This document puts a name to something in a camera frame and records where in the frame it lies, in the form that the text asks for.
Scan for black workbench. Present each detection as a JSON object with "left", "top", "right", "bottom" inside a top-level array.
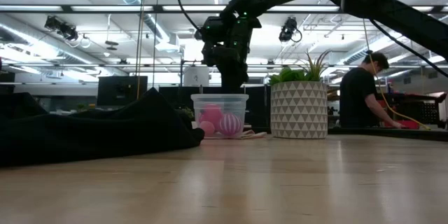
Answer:
[{"left": 376, "top": 92, "right": 448, "bottom": 130}]

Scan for small pink ball toy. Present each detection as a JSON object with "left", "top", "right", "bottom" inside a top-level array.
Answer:
[{"left": 199, "top": 120, "right": 216, "bottom": 137}]

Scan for black computer monitor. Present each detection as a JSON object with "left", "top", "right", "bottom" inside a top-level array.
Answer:
[
  {"left": 97, "top": 75, "right": 149, "bottom": 107},
  {"left": 0, "top": 71, "right": 17, "bottom": 95}
]

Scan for clear plastic tupperware container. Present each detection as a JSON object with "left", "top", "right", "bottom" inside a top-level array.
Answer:
[{"left": 190, "top": 93, "right": 250, "bottom": 140}]

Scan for black mounted camera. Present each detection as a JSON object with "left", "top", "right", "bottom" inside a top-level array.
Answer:
[
  {"left": 278, "top": 16, "right": 302, "bottom": 43},
  {"left": 43, "top": 15, "right": 79, "bottom": 42}
]

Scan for hanging tan cord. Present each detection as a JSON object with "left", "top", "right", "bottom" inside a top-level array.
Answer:
[{"left": 135, "top": 0, "right": 147, "bottom": 99}]

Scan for succulent in patterned pot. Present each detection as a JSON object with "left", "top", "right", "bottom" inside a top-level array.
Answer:
[{"left": 267, "top": 48, "right": 333, "bottom": 140}]

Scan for hanging yellow cable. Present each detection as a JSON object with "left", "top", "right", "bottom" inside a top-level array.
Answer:
[{"left": 362, "top": 16, "right": 432, "bottom": 131}]

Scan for red plastic bin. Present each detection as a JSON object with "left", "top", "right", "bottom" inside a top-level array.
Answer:
[{"left": 384, "top": 119, "right": 421, "bottom": 130}]

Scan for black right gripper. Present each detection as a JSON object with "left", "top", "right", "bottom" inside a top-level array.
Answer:
[{"left": 202, "top": 45, "right": 251, "bottom": 95}]

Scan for person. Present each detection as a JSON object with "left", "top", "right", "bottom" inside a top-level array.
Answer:
[{"left": 338, "top": 50, "right": 404, "bottom": 130}]

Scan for black cloth bag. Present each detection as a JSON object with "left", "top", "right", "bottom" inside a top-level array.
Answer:
[{"left": 0, "top": 87, "right": 206, "bottom": 168}]

